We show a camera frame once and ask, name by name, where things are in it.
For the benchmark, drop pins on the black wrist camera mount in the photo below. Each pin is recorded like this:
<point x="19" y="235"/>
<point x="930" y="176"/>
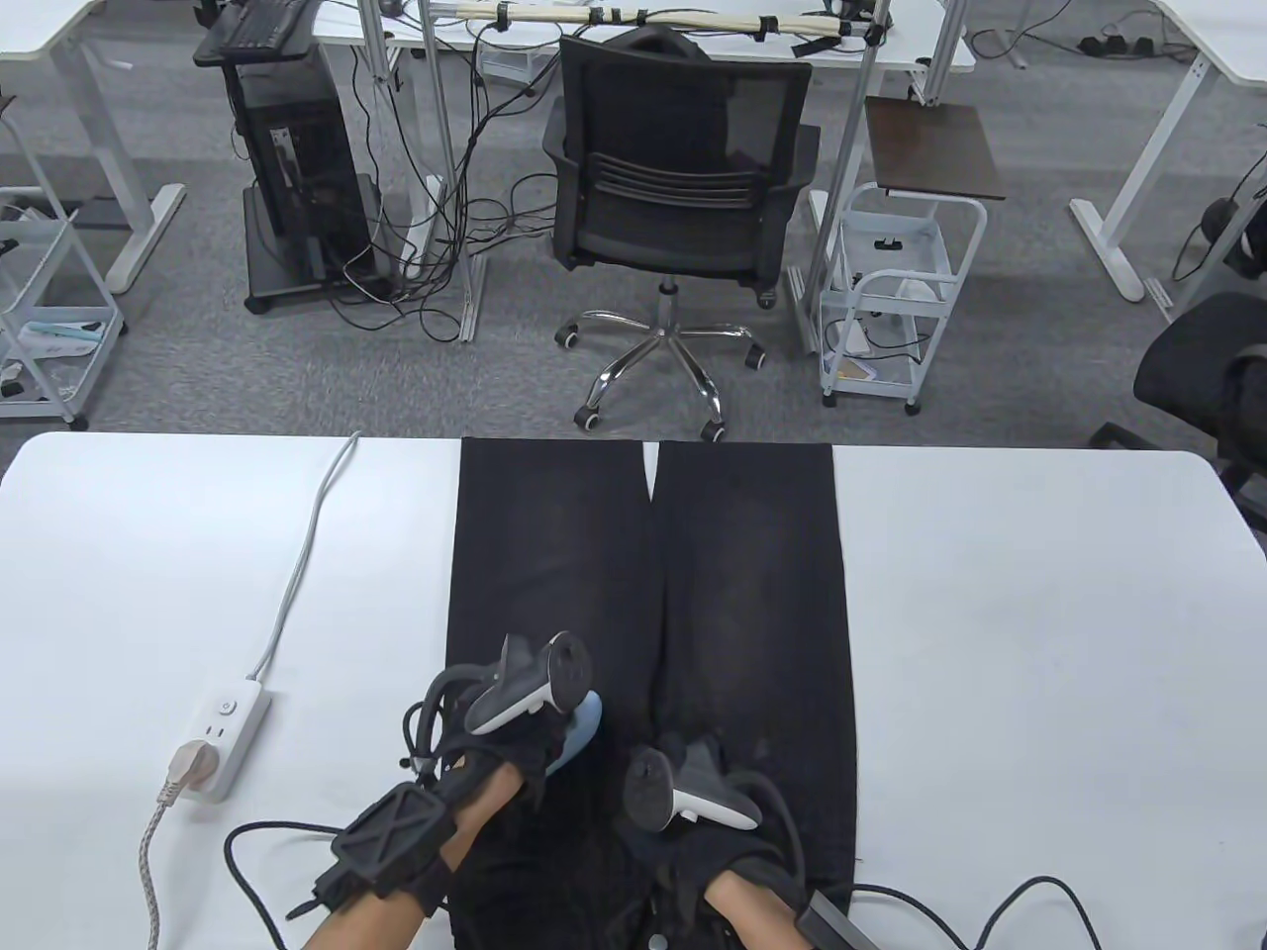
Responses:
<point x="836" y="925"/>
<point x="396" y="831"/>

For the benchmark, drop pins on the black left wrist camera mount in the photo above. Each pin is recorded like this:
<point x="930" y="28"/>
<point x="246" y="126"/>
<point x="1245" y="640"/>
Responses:
<point x="396" y="831"/>

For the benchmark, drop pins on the grey white left controller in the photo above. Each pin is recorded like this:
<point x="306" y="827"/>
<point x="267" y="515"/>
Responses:
<point x="535" y="683"/>

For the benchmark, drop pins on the black trousers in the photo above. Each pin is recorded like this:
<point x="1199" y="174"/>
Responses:
<point x="554" y="554"/>

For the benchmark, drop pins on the black keyboard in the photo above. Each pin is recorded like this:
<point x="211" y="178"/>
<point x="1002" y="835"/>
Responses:
<point x="259" y="22"/>

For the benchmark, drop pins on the black rolling computer stand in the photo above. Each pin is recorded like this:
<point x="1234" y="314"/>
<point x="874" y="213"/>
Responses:
<point x="282" y="282"/>

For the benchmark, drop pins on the white desk with slanted legs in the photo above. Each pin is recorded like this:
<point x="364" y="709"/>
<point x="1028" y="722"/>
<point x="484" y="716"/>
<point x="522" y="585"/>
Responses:
<point x="1227" y="30"/>

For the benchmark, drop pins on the yellow card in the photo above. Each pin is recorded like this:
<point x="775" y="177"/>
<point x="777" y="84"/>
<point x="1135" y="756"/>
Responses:
<point x="857" y="369"/>

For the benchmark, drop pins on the white metal utility cart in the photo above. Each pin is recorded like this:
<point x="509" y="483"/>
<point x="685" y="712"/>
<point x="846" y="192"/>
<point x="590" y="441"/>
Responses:
<point x="59" y="341"/>
<point x="916" y="247"/>

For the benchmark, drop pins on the black padded chair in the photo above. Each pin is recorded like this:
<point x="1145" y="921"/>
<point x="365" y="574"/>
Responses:
<point x="1188" y="356"/>

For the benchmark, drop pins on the light blue electric iron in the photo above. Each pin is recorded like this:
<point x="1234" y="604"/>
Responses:
<point x="584" y="727"/>

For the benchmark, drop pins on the black computer tower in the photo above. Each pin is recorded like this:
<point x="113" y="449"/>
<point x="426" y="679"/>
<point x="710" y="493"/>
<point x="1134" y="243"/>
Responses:
<point x="317" y="148"/>

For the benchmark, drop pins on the dark brown wooden board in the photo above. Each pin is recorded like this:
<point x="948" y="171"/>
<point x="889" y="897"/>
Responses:
<point x="935" y="148"/>

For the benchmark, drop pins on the black floor power strip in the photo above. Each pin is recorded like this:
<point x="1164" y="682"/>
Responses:
<point x="1119" y="45"/>

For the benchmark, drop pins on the person's right forearm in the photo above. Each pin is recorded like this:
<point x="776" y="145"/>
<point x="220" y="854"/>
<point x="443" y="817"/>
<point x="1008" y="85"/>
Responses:
<point x="752" y="905"/>

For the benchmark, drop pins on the white table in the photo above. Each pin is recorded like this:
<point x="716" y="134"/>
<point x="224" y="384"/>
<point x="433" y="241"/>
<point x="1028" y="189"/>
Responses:
<point x="1039" y="643"/>

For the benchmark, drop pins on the person's left forearm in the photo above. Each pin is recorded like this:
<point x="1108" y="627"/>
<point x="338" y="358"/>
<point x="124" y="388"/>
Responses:
<point x="376" y="915"/>

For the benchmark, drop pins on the black round object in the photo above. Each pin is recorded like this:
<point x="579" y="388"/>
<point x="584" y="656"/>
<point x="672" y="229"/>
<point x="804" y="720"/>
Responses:
<point x="1219" y="216"/>

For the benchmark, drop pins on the person's right hand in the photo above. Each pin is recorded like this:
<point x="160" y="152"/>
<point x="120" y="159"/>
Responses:
<point x="693" y="851"/>

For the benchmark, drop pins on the white desk with panel legs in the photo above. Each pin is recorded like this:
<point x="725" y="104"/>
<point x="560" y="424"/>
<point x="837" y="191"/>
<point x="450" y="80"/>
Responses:
<point x="40" y="25"/>

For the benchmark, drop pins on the grey white controller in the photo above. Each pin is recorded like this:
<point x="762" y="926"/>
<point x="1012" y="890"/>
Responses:
<point x="535" y="683"/>
<point x="648" y="792"/>

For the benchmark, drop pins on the person's left hand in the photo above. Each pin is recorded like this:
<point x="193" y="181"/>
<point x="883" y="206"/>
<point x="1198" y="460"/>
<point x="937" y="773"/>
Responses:
<point x="525" y="742"/>

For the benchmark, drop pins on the long white desk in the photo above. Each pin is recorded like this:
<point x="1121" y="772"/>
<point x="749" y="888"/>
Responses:
<point x="921" y="35"/>

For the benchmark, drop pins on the grey white right controller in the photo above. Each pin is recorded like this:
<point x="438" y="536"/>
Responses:
<point x="648" y="792"/>

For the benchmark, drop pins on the teal tool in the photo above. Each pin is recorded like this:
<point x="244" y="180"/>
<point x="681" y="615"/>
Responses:
<point x="64" y="330"/>

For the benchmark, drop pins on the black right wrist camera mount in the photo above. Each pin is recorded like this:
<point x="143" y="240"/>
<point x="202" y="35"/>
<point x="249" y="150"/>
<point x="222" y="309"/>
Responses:
<point x="836" y="925"/>

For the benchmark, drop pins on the white power strip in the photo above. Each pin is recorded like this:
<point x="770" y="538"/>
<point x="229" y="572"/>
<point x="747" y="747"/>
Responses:
<point x="233" y="717"/>

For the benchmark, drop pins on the black mesh office chair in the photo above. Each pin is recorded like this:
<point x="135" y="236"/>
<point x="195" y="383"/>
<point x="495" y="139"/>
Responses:
<point x="673" y="228"/>

